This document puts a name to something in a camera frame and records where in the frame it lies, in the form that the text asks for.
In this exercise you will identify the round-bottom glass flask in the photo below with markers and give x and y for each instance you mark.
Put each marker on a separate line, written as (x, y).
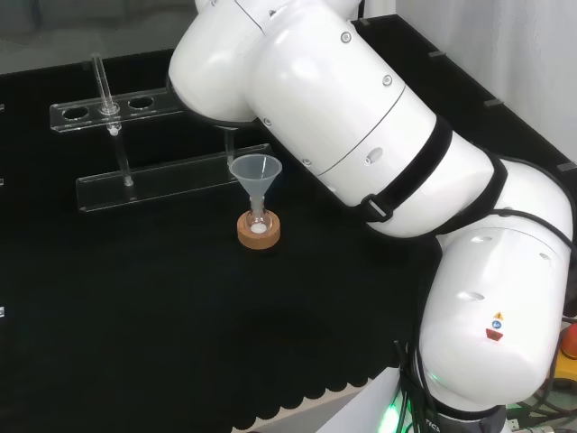
(258, 223)

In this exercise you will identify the yellow stop button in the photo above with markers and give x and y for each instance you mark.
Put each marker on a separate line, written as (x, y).
(569, 347)

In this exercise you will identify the black table cloth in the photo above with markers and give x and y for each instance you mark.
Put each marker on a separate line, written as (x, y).
(135, 293)

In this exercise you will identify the clear plastic funnel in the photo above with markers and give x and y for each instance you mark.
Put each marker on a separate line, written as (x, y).
(254, 173)

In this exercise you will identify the clear funnel stand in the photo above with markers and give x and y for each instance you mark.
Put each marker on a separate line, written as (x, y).
(149, 182)

